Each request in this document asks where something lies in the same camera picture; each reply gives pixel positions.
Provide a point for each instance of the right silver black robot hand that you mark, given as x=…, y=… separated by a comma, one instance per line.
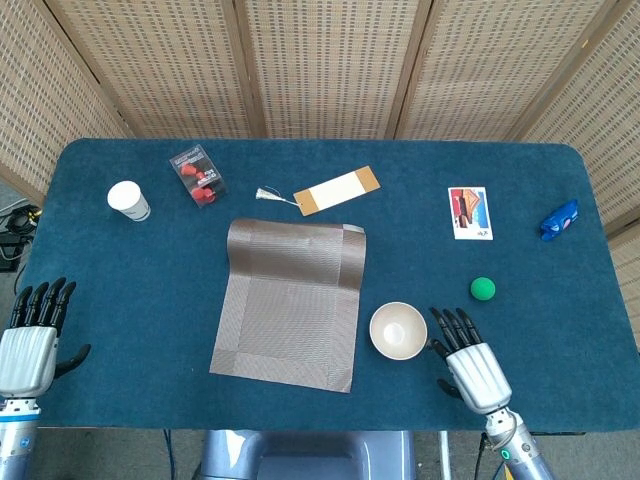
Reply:
x=477, y=375

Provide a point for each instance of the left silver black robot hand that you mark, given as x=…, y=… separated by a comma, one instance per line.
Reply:
x=27, y=357

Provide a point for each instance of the beige bowl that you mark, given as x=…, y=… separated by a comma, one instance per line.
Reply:
x=398, y=332

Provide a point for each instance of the brown woven placemat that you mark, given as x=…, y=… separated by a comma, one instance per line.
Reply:
x=285, y=325

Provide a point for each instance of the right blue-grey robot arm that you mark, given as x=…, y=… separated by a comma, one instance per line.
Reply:
x=520, y=450

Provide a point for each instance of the green ball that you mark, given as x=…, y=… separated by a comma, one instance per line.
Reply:
x=483, y=289

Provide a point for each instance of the silver table leg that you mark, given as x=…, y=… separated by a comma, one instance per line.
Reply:
x=444, y=455

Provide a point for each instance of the blue tablecloth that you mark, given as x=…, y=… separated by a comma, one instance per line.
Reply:
x=150, y=300

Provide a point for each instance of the colourful photo postcard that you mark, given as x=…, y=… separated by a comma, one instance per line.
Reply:
x=470, y=212

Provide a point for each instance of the blue snack packet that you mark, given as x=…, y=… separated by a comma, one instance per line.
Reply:
x=559, y=221

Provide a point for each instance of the white paper cup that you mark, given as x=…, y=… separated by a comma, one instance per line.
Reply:
x=125, y=197

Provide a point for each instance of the blue-grey robot torso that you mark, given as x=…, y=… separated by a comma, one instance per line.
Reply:
x=300, y=455

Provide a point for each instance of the brown cream bookmark with tassel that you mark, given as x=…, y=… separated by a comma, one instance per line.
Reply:
x=340, y=190

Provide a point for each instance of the clear box of red caps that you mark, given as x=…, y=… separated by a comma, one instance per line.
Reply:
x=197, y=175

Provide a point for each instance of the woven wooden folding screen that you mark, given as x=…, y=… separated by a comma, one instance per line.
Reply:
x=325, y=65

